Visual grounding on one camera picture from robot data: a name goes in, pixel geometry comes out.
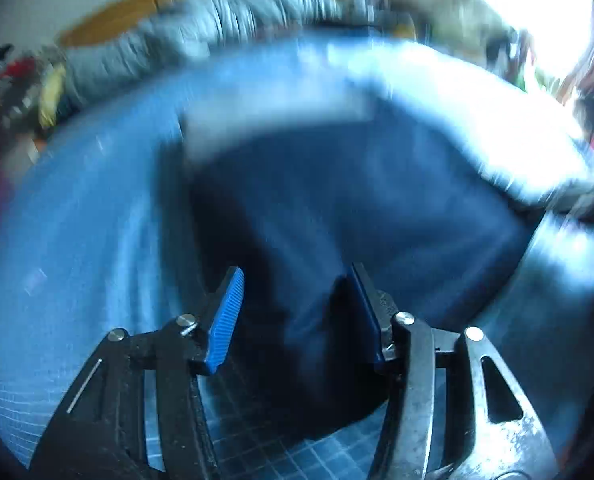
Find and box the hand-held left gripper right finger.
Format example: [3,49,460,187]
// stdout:
[347,262,560,480]

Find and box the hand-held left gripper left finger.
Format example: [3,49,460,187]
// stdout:
[29,266,246,480]

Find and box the navy and grey work jacket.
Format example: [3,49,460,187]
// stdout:
[177,105,532,441]

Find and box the pile of clothes on left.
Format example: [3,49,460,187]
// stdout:
[0,45,62,117]

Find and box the blue checked bed sheet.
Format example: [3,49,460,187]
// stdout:
[0,30,594,480]

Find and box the yellow pillow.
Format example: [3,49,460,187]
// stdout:
[37,67,70,129]

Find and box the light blue quilt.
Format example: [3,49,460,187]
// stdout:
[62,0,348,111]

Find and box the wooden headboard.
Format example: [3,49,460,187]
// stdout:
[59,0,278,47]

